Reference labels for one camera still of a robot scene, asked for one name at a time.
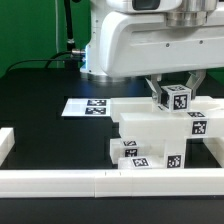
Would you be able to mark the white U-shaped fence frame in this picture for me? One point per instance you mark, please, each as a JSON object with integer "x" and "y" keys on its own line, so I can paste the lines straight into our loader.
{"x": 110, "y": 183}

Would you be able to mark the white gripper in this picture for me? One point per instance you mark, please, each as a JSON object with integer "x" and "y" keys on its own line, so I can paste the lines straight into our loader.
{"x": 142, "y": 44}

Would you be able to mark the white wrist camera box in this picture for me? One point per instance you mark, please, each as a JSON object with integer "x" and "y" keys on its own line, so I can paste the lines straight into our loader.
{"x": 143, "y": 6}

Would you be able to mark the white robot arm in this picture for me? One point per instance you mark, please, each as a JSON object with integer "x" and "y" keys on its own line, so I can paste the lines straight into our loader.
{"x": 191, "y": 13}

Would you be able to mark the white chair back frame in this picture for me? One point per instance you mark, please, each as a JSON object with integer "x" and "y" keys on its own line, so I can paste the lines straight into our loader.
{"x": 139, "y": 118}

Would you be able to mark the white marker base sheet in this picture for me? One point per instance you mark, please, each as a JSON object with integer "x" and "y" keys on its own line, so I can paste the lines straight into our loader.
{"x": 83, "y": 107}

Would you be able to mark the white tagged chair nut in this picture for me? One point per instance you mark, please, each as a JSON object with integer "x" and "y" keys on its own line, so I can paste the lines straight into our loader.
{"x": 176, "y": 98}

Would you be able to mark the white chair seat plate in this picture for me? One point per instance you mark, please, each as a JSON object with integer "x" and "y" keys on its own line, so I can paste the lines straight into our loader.
{"x": 171, "y": 151}

